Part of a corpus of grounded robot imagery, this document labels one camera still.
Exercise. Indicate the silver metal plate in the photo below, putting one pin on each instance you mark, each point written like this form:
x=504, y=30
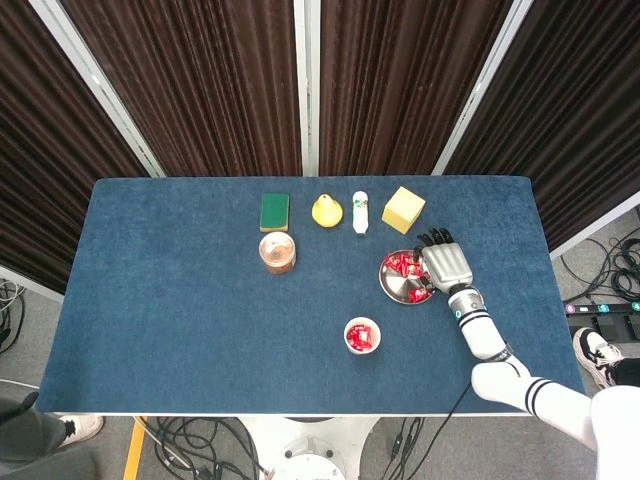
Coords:
x=397, y=285

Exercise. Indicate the grey trouser leg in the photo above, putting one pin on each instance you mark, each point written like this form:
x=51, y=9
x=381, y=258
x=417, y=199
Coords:
x=25, y=435

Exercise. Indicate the yellow floor tape strip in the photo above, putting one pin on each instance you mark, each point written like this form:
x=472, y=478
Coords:
x=134, y=447

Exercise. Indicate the white shoe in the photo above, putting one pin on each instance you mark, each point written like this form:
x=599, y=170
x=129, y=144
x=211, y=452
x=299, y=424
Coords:
x=82, y=427

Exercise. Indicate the white table frame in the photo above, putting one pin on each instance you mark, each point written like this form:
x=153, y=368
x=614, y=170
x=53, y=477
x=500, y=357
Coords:
x=200, y=414

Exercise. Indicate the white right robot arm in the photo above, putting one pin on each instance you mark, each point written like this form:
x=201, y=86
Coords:
x=482, y=330

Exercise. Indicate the black trouser leg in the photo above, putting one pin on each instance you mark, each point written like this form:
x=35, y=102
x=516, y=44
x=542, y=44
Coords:
x=627, y=372

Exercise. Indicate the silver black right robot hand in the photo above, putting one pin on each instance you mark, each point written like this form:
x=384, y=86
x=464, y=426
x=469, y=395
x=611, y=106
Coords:
x=450, y=265

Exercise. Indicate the clear jar of rubber bands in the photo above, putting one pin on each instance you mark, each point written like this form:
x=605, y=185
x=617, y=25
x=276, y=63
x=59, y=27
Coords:
x=277, y=255

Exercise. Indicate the yellow foam cube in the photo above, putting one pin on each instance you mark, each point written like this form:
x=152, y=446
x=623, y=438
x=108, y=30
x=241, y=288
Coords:
x=402, y=210

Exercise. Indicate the green yellow sponge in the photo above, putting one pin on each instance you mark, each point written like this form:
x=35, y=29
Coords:
x=274, y=212

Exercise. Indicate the yellow pear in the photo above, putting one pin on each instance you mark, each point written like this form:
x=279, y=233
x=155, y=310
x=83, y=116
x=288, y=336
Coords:
x=327, y=212

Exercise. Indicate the white paper cup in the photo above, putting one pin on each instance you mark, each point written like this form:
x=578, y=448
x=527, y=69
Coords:
x=348, y=345

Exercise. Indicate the white screen frame post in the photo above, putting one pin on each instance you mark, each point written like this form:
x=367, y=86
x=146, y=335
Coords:
x=312, y=85
x=99, y=85
x=485, y=85

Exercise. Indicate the white black sneaker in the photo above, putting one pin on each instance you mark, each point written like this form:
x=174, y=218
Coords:
x=595, y=355

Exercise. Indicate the small white bottle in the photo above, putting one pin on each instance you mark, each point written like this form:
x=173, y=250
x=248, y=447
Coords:
x=360, y=212

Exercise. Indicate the black foot pedal box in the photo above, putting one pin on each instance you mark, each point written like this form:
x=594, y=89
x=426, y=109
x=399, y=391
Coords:
x=607, y=327

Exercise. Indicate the brown pleated screen panel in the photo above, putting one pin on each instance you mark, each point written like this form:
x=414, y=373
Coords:
x=40, y=150
x=400, y=85
x=200, y=85
x=575, y=125

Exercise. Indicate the white screen bottom rail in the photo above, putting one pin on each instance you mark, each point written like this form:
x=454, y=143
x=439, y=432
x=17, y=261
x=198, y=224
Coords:
x=30, y=285
x=595, y=230

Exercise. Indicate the blue fabric table cover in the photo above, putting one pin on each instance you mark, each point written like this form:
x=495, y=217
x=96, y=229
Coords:
x=200, y=325

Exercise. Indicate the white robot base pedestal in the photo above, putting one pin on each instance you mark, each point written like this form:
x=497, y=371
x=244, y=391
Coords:
x=310, y=430

